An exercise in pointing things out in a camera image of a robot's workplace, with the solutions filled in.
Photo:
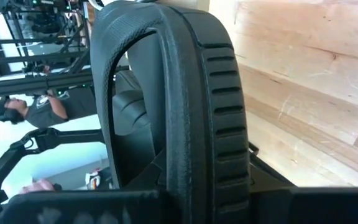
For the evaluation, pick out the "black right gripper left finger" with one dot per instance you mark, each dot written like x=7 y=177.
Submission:
x=89 y=208

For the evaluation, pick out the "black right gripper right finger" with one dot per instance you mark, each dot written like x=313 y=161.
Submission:
x=306 y=205

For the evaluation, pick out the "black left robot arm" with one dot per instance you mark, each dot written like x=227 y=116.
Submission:
x=67 y=137

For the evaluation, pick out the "person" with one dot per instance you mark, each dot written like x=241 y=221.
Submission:
x=42 y=112

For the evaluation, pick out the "black aluminium table frame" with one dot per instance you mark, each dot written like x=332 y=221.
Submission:
x=26 y=85

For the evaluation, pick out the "black metal frame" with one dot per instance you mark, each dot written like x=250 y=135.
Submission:
x=45 y=21

